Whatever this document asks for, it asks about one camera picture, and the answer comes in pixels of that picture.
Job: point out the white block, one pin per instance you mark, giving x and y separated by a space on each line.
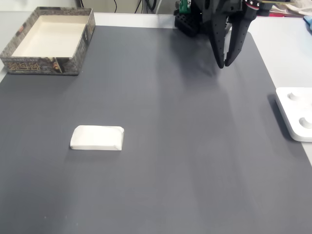
97 137

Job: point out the bark-print cardboard box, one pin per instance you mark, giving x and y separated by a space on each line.
48 36

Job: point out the green clamp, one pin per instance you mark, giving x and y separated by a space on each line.
184 6

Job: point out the white tube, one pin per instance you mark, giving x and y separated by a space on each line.
158 7

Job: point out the pale cloth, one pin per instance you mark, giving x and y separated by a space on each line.
299 8

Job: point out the blue object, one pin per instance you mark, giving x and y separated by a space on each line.
309 22

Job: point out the grey table mat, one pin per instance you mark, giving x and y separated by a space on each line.
170 146

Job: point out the white camera stand base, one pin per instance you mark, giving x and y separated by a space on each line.
290 114

